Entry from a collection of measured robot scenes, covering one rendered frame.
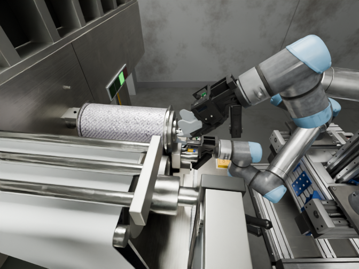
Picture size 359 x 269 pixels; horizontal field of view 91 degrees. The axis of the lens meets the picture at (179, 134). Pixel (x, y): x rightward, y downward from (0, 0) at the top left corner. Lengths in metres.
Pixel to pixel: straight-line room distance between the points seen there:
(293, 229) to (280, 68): 1.42
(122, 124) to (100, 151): 0.26
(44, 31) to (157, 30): 2.37
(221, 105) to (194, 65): 2.67
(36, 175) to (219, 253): 0.22
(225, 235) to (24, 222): 0.20
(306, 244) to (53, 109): 1.67
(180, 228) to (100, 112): 0.50
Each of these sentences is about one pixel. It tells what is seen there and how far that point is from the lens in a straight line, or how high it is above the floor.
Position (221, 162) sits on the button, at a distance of 0.89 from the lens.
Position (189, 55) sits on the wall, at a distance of 3.03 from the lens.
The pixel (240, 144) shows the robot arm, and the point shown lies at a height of 1.15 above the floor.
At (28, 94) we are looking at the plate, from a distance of 0.56.
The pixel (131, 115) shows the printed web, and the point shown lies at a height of 1.31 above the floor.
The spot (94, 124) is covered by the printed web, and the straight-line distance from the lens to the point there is 0.55.
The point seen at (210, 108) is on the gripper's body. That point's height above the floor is 1.38.
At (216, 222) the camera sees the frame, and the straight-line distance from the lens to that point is 0.20.
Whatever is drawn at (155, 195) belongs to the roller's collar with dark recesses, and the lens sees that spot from 0.29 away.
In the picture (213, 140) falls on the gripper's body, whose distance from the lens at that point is 0.65.
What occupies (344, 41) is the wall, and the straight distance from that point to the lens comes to 3.87.
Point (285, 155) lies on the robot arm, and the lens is 0.77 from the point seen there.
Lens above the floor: 1.62
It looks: 45 degrees down
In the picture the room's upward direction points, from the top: straight up
